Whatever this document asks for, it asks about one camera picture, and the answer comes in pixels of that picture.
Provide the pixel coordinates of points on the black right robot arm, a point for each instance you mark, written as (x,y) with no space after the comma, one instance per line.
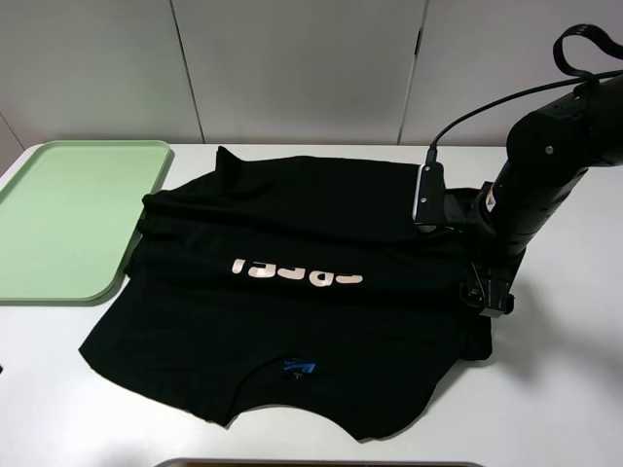
(548,152)

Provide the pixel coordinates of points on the black short sleeve t-shirt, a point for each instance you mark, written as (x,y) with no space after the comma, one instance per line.
(300,282)

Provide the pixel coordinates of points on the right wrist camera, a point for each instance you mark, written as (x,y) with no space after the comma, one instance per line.
(436,207)

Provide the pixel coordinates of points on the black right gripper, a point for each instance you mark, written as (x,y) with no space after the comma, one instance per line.
(486,289)

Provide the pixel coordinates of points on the green plastic tray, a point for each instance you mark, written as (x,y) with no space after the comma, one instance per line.
(69,214)

